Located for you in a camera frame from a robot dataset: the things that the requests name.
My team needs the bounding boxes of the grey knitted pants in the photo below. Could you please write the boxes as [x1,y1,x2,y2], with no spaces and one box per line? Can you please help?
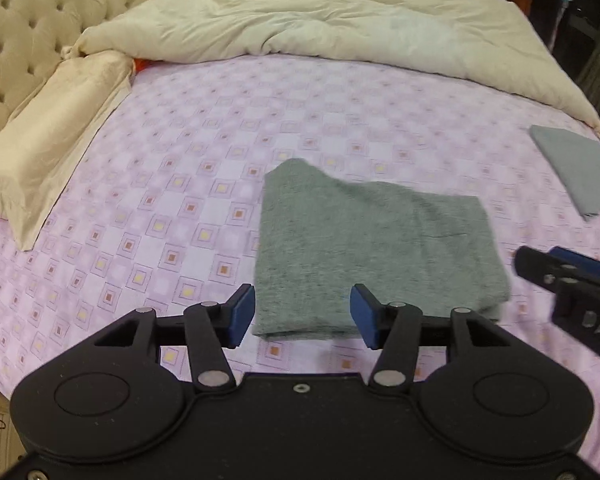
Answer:
[253,159,510,339]

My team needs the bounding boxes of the folded grey cloth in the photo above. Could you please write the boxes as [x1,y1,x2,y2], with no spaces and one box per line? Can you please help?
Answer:
[529,125,600,218]

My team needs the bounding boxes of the pink patterned bed sheet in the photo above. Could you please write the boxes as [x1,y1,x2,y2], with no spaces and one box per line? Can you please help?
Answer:
[0,52,600,470]

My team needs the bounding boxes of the cream duvet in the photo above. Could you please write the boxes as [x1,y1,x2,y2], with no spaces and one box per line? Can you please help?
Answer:
[70,0,600,131]

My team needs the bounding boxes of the cream satin pillow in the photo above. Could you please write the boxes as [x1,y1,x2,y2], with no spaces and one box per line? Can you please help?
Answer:
[0,51,134,252]

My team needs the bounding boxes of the red item behind pillow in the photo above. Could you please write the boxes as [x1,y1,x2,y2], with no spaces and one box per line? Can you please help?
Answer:
[133,58,158,74]

